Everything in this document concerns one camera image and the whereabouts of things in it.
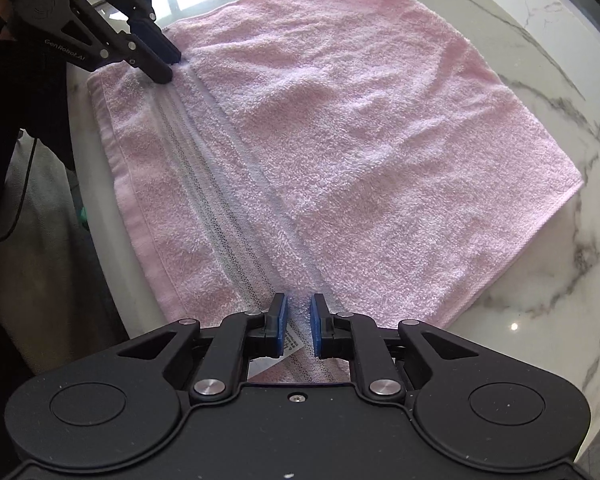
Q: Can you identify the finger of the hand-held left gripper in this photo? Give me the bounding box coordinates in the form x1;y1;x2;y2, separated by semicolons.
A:
40;0;175;84
92;0;182;65

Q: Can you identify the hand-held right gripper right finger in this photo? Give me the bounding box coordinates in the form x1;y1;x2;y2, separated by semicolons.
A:
309;292;481;403

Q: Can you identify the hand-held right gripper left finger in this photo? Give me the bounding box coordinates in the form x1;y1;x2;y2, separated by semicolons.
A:
117;292;288;403

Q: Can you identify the pink striped towel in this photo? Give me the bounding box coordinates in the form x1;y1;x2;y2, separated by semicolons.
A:
87;0;584;383

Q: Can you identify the black cable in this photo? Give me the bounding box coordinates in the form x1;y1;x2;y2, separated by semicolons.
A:
0;132;38;243

